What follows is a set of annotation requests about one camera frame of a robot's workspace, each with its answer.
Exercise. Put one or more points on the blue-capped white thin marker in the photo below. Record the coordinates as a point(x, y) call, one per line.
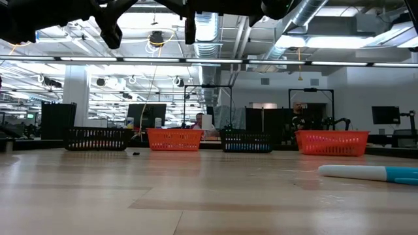
point(359, 172)

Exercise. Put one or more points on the black background frame rig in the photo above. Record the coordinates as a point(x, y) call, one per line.
point(310, 89)
point(207, 86)

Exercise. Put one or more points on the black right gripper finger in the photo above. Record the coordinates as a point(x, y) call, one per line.
point(190, 29)
point(176, 5)

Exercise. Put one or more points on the white building column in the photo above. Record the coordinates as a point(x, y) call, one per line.
point(75, 94)

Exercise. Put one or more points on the black partition panel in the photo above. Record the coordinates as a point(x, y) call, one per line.
point(57, 120)
point(261, 119)

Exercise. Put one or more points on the LED light bar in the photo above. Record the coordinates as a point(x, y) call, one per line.
point(212, 61)

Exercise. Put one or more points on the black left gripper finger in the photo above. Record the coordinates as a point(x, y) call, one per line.
point(110, 32)
point(122, 5)

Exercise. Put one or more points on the silver ventilation duct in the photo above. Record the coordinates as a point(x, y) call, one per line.
point(207, 36)
point(303, 14)

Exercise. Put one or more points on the black slotted plastic basket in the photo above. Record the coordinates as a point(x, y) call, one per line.
point(246, 142)
point(98, 138)

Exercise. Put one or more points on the black ceiling-mounted camera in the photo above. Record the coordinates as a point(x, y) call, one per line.
point(156, 38)

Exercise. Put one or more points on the background black robot arm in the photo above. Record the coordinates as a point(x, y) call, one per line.
point(339, 123)

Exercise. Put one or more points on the person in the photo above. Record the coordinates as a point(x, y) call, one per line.
point(198, 121)
point(298, 117)

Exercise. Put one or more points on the orange slotted plastic basket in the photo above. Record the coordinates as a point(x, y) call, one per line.
point(331, 143)
point(174, 139)

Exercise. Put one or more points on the black desk monitor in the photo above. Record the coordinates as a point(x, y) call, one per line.
point(150, 114)

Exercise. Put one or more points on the black monitor on arm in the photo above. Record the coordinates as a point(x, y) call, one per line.
point(387, 115)

